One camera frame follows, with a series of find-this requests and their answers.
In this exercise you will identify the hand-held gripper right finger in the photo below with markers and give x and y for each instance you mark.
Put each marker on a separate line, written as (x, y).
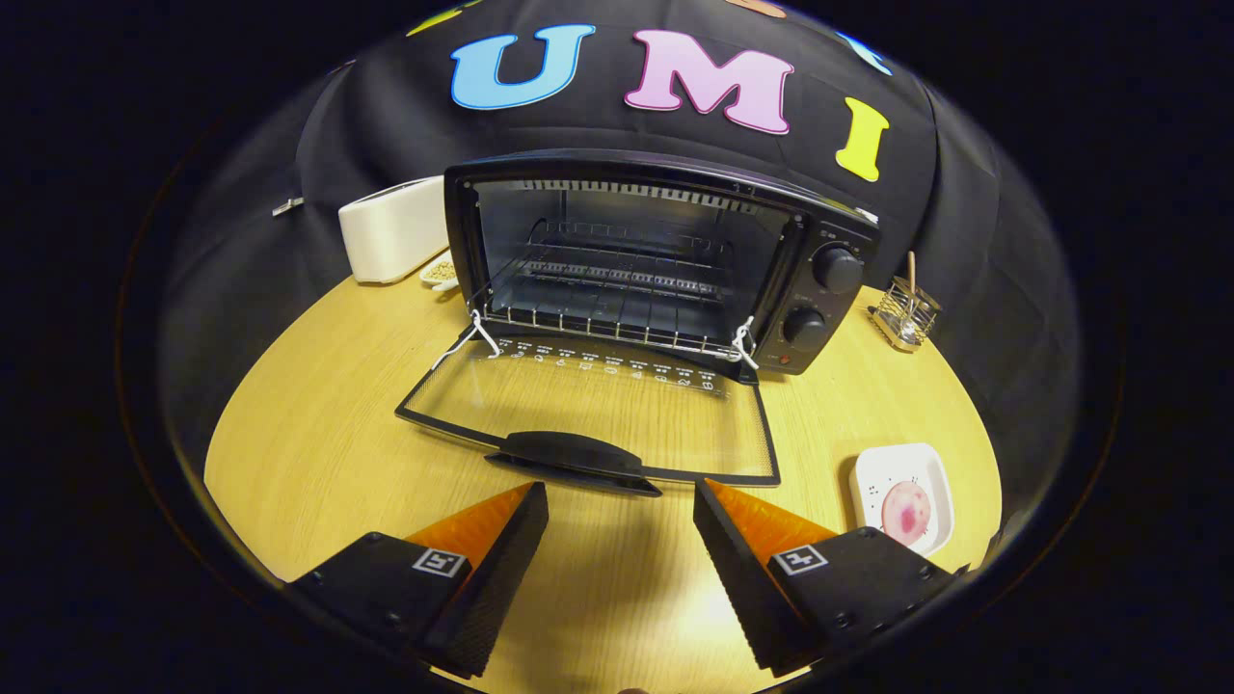
(742, 578)

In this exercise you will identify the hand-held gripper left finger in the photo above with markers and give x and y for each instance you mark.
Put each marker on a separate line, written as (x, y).
(501, 578)

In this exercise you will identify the white square plate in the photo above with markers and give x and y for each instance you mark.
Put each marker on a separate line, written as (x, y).
(872, 472)

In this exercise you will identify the pink ham slice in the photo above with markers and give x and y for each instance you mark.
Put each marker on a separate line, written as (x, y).
(906, 511)

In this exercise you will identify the black toaster oven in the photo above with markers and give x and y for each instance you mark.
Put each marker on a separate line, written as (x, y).
(837, 270)

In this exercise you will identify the white bread toaster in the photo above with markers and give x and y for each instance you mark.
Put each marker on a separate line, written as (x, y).
(390, 231)

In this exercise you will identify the small dish of beans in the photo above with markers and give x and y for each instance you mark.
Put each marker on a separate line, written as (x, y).
(441, 272)

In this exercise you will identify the wooden stick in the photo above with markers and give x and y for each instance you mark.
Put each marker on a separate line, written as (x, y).
(911, 270)

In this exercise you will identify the black backdrop cloth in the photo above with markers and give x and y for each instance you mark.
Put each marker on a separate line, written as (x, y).
(964, 241)

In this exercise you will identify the metal clip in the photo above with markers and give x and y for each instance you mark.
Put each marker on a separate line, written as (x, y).
(287, 205)

